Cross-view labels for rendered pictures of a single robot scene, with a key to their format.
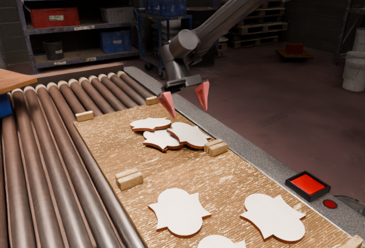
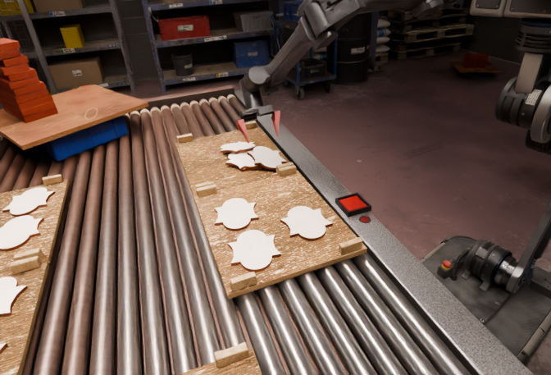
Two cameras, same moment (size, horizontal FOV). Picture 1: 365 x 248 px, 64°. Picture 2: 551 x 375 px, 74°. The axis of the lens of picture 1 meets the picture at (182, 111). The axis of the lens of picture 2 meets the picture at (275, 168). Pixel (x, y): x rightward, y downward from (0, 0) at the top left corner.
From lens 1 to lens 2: 0.44 m
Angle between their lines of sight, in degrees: 12
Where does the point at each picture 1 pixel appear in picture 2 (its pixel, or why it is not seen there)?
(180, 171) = (249, 186)
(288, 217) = (317, 223)
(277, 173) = (334, 194)
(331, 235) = (345, 238)
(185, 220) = (237, 219)
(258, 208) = (297, 216)
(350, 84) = not seen: hidden behind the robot
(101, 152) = (191, 169)
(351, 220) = (375, 231)
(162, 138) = (243, 159)
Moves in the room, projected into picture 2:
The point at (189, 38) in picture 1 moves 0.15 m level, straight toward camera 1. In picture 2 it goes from (259, 74) to (245, 89)
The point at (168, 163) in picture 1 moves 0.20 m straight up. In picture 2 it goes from (242, 180) to (235, 122)
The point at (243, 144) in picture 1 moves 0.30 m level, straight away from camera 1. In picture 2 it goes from (317, 169) to (340, 134)
